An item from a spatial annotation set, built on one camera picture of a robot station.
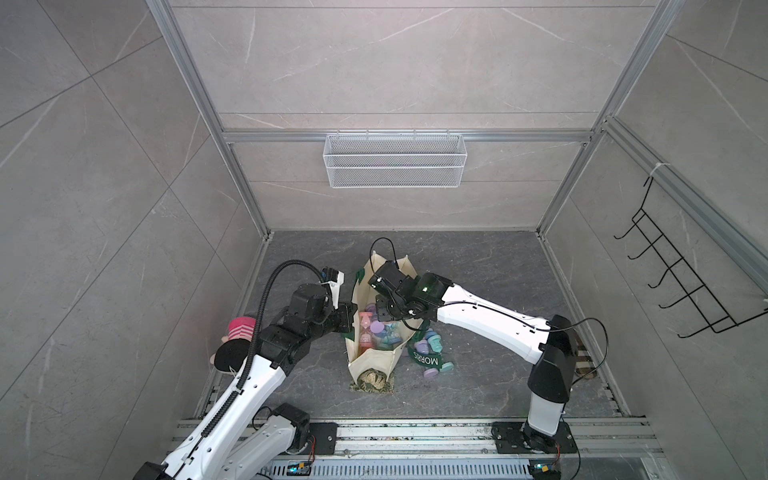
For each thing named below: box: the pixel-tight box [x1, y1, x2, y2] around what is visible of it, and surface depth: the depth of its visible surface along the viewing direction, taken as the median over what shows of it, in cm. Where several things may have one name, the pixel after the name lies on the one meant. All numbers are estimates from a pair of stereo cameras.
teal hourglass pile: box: [428, 334, 443, 353], surface depth 89 cm
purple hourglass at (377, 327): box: [370, 320, 386, 336], surface depth 88 cm
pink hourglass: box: [359, 311, 374, 349], surface depth 87 cm
